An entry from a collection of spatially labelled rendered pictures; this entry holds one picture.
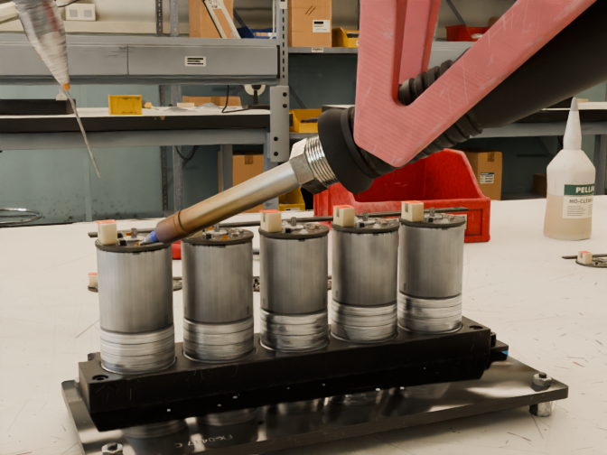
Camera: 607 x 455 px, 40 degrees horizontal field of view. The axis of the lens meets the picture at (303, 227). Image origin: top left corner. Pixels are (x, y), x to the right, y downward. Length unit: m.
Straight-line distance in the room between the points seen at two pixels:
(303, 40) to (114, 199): 1.34
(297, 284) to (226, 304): 0.03
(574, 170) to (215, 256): 0.38
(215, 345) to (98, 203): 4.40
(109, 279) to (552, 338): 0.21
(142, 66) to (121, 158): 2.18
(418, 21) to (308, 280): 0.10
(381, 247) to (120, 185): 4.40
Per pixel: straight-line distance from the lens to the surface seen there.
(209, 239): 0.27
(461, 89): 0.20
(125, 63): 2.51
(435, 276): 0.31
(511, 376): 0.31
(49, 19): 0.25
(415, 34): 0.24
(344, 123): 0.22
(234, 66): 2.57
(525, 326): 0.40
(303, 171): 0.23
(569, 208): 0.62
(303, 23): 4.45
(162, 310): 0.27
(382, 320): 0.30
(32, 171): 4.64
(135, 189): 4.69
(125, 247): 0.27
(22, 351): 0.38
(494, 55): 0.20
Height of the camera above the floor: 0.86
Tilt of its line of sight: 10 degrees down
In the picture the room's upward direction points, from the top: straight up
